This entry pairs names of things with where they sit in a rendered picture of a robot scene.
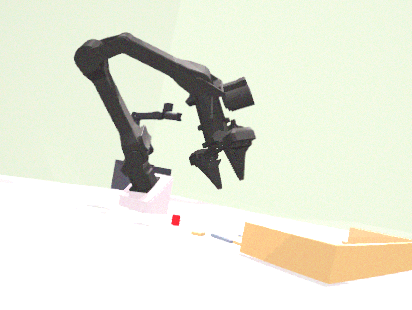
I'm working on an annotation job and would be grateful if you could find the small red cube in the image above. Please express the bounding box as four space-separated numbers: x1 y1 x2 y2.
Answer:
171 214 180 226

